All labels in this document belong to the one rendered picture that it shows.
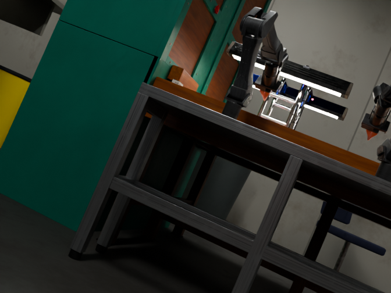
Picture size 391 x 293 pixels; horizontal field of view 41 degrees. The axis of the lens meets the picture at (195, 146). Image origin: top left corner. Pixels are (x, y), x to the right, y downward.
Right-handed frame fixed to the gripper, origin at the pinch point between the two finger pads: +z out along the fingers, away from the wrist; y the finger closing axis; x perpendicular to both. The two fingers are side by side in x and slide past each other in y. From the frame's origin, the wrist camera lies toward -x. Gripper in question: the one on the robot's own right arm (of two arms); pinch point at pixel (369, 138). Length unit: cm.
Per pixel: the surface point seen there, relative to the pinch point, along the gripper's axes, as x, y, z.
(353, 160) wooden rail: 16.8, 2.0, -0.5
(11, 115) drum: -17, 234, 120
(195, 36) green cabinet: -24, 95, 1
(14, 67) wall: -78, 290, 141
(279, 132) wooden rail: 17.6, 33.1, 0.0
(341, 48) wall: -262, 54, 134
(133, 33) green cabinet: 8, 110, -13
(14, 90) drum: -26, 235, 104
